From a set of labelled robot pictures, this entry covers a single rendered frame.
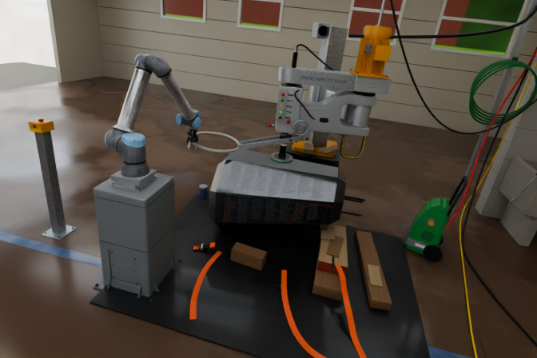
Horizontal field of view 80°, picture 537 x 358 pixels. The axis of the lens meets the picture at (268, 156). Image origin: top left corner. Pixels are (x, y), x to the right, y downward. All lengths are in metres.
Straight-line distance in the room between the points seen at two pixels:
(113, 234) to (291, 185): 1.46
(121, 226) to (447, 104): 8.26
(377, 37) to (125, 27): 8.82
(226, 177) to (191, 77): 7.19
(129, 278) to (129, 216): 0.56
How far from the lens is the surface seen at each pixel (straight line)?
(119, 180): 2.42
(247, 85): 9.31
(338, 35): 3.46
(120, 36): 10.98
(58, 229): 3.57
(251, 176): 2.90
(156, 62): 2.43
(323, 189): 2.87
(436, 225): 3.55
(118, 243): 2.59
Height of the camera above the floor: 1.98
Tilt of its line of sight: 22 degrees down
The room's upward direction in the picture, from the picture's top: 7 degrees clockwise
